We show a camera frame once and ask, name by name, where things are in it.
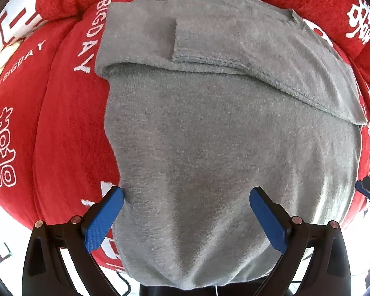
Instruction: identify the grey metal object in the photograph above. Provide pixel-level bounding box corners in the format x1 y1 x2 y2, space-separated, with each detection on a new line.
0 240 13 264

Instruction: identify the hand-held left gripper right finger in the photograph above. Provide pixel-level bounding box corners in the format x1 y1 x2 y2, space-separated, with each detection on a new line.
249 186 352 296

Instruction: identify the grey sweater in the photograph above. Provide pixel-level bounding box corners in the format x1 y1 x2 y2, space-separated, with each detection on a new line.
94 0 369 289

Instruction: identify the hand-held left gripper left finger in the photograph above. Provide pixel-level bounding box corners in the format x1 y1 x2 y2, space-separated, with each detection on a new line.
23 186 125 296

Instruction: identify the red printed sofa cover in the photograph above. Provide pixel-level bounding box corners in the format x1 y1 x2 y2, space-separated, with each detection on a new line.
0 0 370 272

